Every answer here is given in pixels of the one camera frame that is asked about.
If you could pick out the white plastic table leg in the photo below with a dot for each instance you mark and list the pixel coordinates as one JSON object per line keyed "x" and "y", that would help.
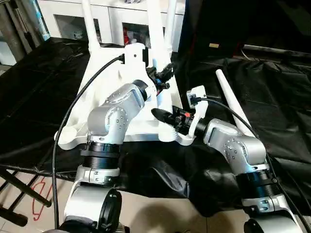
{"x": 171, "y": 24}
{"x": 90, "y": 26}
{"x": 154, "y": 29}
{"x": 233, "y": 102}

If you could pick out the white plastic table top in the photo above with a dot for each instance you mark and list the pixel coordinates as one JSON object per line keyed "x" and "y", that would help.
{"x": 102, "y": 63}

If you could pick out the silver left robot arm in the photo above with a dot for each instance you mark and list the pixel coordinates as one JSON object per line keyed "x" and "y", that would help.
{"x": 116, "y": 111}

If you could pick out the red bottle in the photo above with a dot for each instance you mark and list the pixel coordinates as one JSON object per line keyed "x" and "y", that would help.
{"x": 126, "y": 38}

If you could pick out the small yellow label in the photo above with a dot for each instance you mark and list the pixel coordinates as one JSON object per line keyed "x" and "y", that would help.
{"x": 214, "y": 45}

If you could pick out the white glass-door cabinet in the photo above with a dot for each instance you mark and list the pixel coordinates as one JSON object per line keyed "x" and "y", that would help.
{"x": 63, "y": 14}

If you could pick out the black plastic mat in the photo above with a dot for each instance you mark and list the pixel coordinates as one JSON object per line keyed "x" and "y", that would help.
{"x": 39, "y": 87}

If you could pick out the blue patterned object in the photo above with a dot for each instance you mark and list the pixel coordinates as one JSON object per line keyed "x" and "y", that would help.
{"x": 40, "y": 19}

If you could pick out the black metal stand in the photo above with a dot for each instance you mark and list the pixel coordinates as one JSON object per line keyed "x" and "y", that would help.
{"x": 22, "y": 187}

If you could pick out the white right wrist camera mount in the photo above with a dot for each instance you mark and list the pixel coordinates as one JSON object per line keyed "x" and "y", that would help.
{"x": 198, "y": 99}

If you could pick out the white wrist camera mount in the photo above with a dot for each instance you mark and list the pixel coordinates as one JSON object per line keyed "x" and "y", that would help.
{"x": 138, "y": 56}
{"x": 198, "y": 99}

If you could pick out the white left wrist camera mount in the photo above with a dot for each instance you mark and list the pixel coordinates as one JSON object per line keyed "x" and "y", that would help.
{"x": 138, "y": 56}

